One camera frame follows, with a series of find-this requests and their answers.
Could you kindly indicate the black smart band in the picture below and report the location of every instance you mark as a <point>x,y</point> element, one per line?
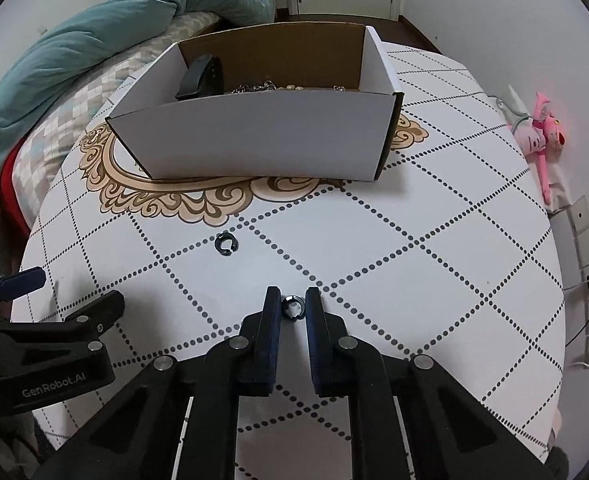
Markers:
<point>204,77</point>

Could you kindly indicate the teal blanket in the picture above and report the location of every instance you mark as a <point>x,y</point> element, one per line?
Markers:
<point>53,63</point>

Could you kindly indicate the red bed sheet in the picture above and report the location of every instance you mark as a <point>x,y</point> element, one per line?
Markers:
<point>12,216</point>

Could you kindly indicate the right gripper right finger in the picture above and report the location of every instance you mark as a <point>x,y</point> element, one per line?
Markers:
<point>323,332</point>

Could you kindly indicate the pink panther plush toy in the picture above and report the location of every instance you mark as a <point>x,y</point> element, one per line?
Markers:
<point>537,135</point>

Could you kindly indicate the patterned white tablecloth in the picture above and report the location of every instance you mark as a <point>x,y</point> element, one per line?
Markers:
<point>449,253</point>

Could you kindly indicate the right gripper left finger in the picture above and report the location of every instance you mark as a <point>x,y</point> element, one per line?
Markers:
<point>262,329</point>

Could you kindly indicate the wall power strip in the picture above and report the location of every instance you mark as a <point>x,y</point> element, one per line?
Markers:
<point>579,293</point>

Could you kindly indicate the open white cardboard box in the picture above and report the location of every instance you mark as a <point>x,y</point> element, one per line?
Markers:
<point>301,99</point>

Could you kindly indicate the checkered bed mattress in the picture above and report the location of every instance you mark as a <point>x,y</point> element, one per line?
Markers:
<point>48,144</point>

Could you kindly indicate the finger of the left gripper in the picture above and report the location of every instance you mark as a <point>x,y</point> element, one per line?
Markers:
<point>91,321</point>
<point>22,283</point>

